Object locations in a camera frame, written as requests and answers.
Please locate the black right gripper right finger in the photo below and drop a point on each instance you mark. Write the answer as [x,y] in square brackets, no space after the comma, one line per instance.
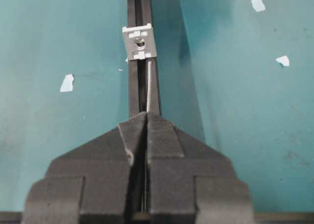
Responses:
[191,183]

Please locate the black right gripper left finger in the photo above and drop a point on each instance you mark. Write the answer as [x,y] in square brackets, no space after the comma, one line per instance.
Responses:
[92,183]

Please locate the grey metal fitting with hole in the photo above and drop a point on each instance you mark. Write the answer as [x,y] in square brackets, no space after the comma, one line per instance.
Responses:
[139,42]

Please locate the black aluminium frame rail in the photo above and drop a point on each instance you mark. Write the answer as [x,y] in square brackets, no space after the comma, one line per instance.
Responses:
[143,75]

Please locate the white tape scrap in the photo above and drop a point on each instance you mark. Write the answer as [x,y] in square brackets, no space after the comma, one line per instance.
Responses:
[283,61]
[258,5]
[67,84]

